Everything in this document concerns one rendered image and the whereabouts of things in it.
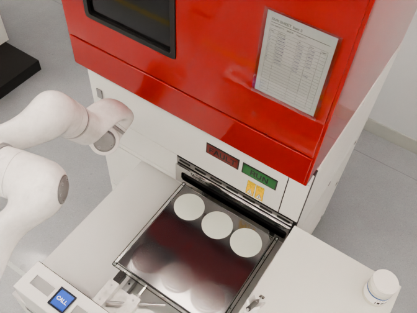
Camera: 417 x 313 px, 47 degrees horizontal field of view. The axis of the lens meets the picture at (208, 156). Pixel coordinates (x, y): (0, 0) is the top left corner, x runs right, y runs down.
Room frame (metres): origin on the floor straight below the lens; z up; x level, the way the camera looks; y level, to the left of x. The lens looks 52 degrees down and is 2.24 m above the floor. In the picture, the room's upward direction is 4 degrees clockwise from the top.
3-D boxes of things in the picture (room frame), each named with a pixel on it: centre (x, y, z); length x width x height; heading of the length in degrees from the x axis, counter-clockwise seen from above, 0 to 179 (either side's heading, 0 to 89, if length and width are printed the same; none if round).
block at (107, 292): (0.52, 0.26, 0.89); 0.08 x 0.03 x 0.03; 150
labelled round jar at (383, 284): (0.54, -0.49, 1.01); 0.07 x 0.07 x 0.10
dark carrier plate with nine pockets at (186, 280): (0.67, 0.01, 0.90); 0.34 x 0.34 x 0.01; 60
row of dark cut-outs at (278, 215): (0.87, -0.09, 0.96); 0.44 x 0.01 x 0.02; 60
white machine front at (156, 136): (0.96, 0.06, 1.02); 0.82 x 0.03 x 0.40; 60
